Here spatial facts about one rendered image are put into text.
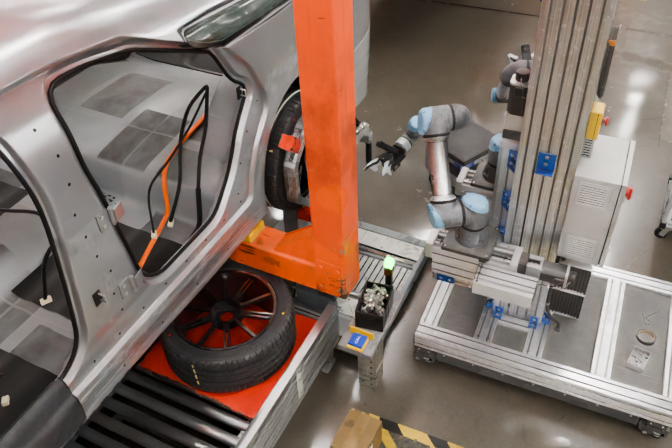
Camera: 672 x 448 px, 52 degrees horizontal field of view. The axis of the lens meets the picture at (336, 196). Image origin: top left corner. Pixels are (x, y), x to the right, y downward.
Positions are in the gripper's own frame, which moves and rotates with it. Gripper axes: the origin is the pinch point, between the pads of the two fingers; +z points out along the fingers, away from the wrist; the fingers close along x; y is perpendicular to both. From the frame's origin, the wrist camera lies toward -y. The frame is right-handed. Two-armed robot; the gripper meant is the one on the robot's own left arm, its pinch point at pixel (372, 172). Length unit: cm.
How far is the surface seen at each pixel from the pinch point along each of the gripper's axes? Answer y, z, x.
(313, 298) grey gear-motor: 52, 56, 33
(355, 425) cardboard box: 67, 93, -36
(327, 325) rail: 43, 66, -2
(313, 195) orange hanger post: -27, 39, -21
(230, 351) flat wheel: 12, 108, -1
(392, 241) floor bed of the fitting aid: 81, -9, 51
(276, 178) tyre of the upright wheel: -18.7, 32.4, 29.8
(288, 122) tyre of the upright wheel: -36.8, 10.3, 29.1
